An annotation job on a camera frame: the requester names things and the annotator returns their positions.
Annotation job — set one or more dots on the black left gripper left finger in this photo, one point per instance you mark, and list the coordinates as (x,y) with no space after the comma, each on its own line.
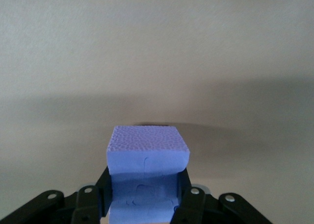
(83,204)

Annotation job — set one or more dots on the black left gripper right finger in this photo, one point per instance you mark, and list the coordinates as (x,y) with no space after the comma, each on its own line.
(196,206)

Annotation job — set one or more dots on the periwinkle blue foam block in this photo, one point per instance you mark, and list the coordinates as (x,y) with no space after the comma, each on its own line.
(147,145)

